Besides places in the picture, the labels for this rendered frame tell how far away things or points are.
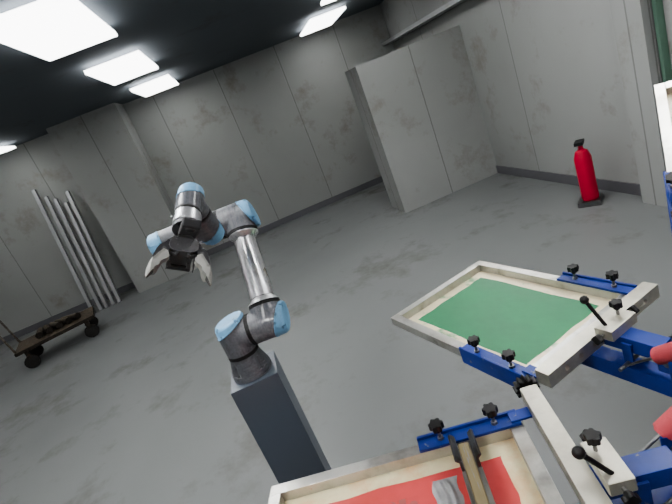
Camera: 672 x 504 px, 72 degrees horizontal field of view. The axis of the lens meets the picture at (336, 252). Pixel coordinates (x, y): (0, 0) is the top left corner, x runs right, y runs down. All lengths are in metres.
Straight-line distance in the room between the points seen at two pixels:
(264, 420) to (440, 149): 5.92
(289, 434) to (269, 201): 7.87
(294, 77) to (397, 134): 3.16
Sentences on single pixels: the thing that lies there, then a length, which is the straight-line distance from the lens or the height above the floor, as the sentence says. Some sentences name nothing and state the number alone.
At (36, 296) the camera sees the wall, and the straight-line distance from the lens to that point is 10.61.
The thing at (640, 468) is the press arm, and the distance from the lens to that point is 1.31.
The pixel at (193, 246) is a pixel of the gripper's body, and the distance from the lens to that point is 1.24.
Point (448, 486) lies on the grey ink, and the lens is 1.43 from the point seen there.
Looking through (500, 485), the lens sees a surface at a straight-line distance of 1.41.
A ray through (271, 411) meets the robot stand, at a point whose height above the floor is 1.07.
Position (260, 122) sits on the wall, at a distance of 9.37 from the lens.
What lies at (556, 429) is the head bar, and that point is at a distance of 1.39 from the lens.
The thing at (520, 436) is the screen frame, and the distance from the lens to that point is 1.46.
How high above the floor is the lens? 2.01
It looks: 18 degrees down
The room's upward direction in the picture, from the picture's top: 22 degrees counter-clockwise
